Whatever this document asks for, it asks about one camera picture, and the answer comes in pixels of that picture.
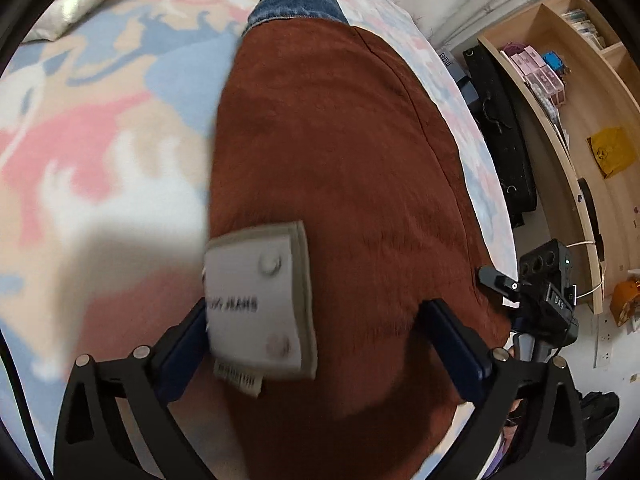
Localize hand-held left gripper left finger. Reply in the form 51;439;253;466
52;302;216;480

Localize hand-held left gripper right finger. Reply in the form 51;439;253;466
424;298;587;480

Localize brown garment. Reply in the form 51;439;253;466
162;17;513;480

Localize white cable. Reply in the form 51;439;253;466
550;110;607;302

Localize wooden shelf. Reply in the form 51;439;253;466
475;0;640;316

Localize orange object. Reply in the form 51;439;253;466
612;280;640;329

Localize black cable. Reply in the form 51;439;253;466
0;330;51;480

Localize pastel printed blanket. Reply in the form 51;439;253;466
0;0;518;480

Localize blue denim garment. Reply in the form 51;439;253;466
241;0;350;36

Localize blue box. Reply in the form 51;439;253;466
542;51;569;74

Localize white wall socket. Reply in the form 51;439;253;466
596;310;617;367

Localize black case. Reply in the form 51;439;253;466
461;45;540;228

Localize black bag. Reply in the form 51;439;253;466
579;390;622;457

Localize row of books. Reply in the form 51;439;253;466
562;7;608;51

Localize white paper hang tags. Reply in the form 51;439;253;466
202;220;319;400

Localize stack of pink boxes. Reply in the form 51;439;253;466
502;45;568;106

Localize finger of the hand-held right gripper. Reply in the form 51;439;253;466
477;265;524;307

